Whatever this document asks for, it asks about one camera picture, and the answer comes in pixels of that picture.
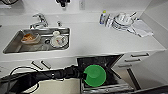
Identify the green bowl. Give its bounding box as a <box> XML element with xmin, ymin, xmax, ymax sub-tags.
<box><xmin>82</xmin><ymin>64</ymin><xmax>107</xmax><ymax>89</ymax></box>

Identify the stack of white dishes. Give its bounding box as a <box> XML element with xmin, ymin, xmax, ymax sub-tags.
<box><xmin>112</xmin><ymin>11</ymin><xmax>138</xmax><ymax>32</ymax></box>

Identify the white narrow drawer unit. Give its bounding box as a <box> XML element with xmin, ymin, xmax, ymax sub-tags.
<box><xmin>113</xmin><ymin>49</ymin><xmax>168</xmax><ymax>90</ymax></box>

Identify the chrome faucet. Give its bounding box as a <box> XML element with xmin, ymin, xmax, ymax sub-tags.
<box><xmin>29</xmin><ymin>12</ymin><xmax>50</xmax><ymax>30</ymax></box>

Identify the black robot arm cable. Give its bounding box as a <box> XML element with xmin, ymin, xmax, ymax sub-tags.
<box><xmin>8</xmin><ymin>66</ymin><xmax>39</xmax><ymax>94</ymax></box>

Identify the small sink soap pump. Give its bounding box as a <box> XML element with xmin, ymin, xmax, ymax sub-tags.
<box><xmin>56</xmin><ymin>20</ymin><xmax>63</xmax><ymax>28</ymax></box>

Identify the black soap dispenser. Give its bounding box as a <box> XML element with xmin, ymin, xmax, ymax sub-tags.
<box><xmin>55</xmin><ymin>0</ymin><xmax>71</xmax><ymax>8</ymax></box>

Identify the stainless steel sink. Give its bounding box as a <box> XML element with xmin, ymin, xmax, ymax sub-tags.
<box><xmin>2</xmin><ymin>26</ymin><xmax>72</xmax><ymax>55</ymax></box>

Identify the white wall outlet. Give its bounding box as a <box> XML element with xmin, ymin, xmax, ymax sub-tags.
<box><xmin>79</xmin><ymin>0</ymin><xmax>87</xmax><ymax>10</ymax></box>

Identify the brown bowl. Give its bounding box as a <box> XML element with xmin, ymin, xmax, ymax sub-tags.
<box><xmin>21</xmin><ymin>32</ymin><xmax>42</xmax><ymax>45</ymax></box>

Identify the small clear bottle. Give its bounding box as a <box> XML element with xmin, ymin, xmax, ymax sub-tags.
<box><xmin>106</xmin><ymin>16</ymin><xmax>114</xmax><ymax>28</ymax></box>

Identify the stainless steel dishwasher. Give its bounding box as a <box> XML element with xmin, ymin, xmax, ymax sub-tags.
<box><xmin>76</xmin><ymin>54</ymin><xmax>136</xmax><ymax>94</ymax></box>

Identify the white cup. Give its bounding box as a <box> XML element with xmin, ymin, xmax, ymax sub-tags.
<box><xmin>50</xmin><ymin>30</ymin><xmax>70</xmax><ymax>48</ymax></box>

